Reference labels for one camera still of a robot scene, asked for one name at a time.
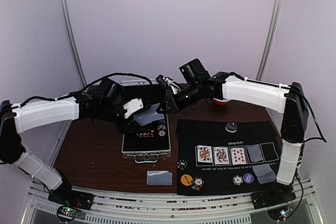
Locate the aluminium poker case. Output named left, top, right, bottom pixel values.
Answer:
left=121, top=80, right=171, bottom=164

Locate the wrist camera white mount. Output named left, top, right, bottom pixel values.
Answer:
left=155, top=74, right=182, bottom=94
left=122, top=98, right=143, bottom=119

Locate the black 100 poker chip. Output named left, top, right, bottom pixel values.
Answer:
left=176, top=159, right=187, bottom=169

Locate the purple small blind button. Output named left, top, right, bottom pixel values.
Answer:
left=243, top=173, right=254, bottom=184

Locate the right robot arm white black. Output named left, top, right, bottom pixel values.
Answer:
left=156, top=59, right=317, bottom=204

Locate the face-up queen hearts card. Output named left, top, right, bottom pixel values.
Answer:
left=213, top=147, right=230, bottom=165

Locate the dealt card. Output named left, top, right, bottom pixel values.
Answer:
left=146, top=170, right=169, bottom=186
left=257, top=172, right=276, bottom=184
left=159, top=172, right=173, bottom=186
left=253, top=164, right=273, bottom=177

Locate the face-up ten diamonds card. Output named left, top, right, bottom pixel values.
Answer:
left=230, top=147, right=248, bottom=165

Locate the red dice row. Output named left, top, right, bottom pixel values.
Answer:
left=135, top=132, right=155, bottom=139

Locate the blue playing card deck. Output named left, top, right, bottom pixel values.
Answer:
left=133, top=111, right=164, bottom=126

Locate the orange white bowl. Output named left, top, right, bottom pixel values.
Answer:
left=213, top=98, right=230, bottom=106

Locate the round circuit board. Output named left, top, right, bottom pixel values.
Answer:
left=267, top=206, right=296, bottom=222
left=56, top=206, right=78, bottom=222

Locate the community card face-down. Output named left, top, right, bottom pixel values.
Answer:
left=247, top=145, right=263, bottom=163
left=143, top=103, right=164, bottom=115

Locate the left round circuit board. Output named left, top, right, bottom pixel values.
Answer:
left=56, top=206, right=78, bottom=222

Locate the orange big blind button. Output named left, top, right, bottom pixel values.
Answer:
left=180, top=174, right=193, bottom=186

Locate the right chip stack in case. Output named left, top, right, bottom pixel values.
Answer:
left=157, top=120, right=167, bottom=137

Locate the aluminium frame post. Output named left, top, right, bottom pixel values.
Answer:
left=256, top=0, right=284, bottom=81
left=60, top=0, right=87, bottom=87

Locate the clear acrylic dealer button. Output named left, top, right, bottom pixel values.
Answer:
left=225, top=122, right=238, bottom=133

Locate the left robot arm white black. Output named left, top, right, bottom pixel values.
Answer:
left=1, top=78, right=150, bottom=205

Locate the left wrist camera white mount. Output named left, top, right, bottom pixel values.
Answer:
left=122, top=98, right=143, bottom=119

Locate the right round circuit board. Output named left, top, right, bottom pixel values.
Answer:
left=267, top=206, right=296, bottom=222

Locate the right aluminium frame post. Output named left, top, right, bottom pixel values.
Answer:
left=256, top=0, right=284, bottom=81

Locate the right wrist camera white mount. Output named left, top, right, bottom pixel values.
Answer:
left=155, top=74, right=182, bottom=94

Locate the black poker mat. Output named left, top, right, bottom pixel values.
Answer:
left=176, top=120, right=280, bottom=196

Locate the front aluminium rail base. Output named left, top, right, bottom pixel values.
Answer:
left=22, top=178, right=325, bottom=224

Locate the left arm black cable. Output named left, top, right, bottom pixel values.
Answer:
left=10, top=71, right=158, bottom=109

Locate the left aluminium frame post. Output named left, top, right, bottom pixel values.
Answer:
left=60, top=0, right=87, bottom=87

